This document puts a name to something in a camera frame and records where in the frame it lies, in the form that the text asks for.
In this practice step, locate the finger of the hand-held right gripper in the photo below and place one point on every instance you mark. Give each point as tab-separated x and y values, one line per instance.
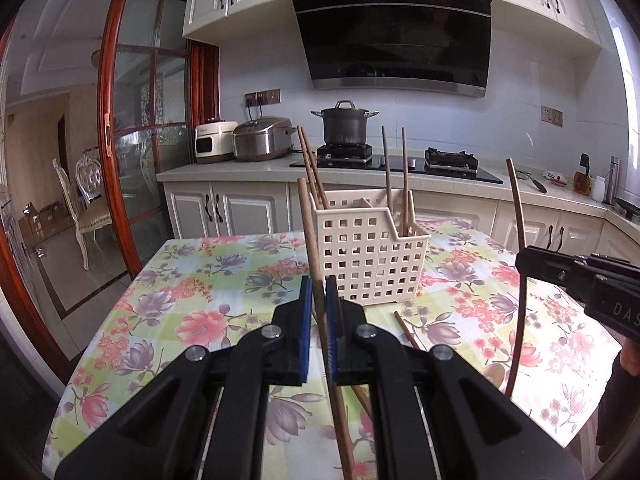
550	266

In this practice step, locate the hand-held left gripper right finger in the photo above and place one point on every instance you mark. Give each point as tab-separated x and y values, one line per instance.
332	330

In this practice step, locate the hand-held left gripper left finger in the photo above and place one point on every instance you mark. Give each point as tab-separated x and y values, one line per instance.
304	330

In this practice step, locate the brown wooden chopstick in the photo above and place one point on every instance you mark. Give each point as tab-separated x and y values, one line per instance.
362	401
407	331
405	175
315	165
307	160
311	240
387	170
520	220

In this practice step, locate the white perforated plastic basket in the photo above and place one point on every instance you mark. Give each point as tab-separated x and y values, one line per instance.
370	260

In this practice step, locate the small black pan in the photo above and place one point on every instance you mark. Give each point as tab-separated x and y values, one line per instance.
532	181

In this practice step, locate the small red item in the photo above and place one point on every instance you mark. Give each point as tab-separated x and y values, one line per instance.
555	178

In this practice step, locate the brown bottle with black top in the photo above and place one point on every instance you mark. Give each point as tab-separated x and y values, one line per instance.
581	181

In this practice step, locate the small white bottle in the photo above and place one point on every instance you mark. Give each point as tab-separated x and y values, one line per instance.
598	188

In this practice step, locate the steel thermos flask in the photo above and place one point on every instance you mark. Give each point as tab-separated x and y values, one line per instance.
614	180

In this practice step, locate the floral tablecloth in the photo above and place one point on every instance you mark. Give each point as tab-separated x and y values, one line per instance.
200	300

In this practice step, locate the black glass gas cooktop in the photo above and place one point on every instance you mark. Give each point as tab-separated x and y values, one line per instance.
485	175

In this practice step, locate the white lower kitchen cabinets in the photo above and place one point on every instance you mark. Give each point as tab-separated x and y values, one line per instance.
250	210

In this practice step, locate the black burner grate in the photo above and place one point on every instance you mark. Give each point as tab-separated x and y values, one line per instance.
450	159
345	152

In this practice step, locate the silver rice cooker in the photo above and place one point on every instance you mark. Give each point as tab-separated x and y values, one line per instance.
262	140

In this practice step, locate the black cooking pot with lid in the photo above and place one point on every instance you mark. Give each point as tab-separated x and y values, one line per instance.
345	127

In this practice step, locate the white countertop appliance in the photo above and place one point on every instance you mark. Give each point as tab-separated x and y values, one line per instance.
215	142

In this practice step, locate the white dining chair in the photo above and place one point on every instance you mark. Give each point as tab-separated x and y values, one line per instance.
95	217

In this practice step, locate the ornate padded dining chair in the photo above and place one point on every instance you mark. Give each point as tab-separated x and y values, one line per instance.
90	180

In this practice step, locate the black range hood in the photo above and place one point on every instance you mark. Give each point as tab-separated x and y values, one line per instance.
390	35

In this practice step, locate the cardboard boxes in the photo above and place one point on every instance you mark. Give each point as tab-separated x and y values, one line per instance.
42	220

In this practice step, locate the red framed glass sliding door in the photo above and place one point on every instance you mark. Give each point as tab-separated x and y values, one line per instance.
107	110

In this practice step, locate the small bronze wall outlet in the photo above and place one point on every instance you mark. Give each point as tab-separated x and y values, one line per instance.
551	116

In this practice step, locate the bronze wall outlet panel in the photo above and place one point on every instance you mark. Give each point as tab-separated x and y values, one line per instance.
267	96

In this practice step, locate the red wooden door frame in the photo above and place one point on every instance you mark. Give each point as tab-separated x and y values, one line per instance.
20	290

